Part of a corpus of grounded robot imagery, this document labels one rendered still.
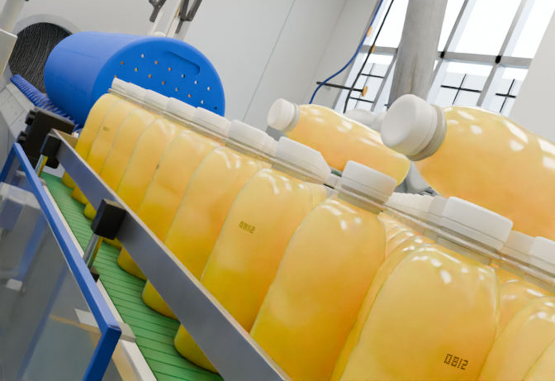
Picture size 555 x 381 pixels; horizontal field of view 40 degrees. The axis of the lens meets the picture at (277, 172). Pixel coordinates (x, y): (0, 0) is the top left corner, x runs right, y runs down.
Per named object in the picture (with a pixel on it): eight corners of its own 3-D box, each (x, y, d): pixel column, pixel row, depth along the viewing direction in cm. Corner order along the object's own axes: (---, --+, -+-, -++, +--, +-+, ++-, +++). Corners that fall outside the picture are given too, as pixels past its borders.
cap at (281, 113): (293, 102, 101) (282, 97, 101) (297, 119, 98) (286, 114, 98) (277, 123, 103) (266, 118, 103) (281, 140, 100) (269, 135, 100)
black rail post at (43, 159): (40, 183, 125) (60, 137, 125) (43, 186, 122) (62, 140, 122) (27, 178, 124) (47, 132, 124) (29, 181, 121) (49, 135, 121)
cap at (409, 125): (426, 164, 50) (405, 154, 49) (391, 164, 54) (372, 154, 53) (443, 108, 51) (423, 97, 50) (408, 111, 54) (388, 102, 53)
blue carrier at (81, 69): (113, 138, 243) (151, 56, 243) (192, 195, 164) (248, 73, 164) (27, 100, 231) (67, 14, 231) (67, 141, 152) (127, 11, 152)
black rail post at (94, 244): (92, 274, 80) (121, 204, 79) (97, 283, 77) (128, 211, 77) (71, 269, 79) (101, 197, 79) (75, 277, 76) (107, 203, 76)
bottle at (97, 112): (104, 196, 139) (144, 101, 139) (90, 195, 132) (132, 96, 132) (69, 180, 140) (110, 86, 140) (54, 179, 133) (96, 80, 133)
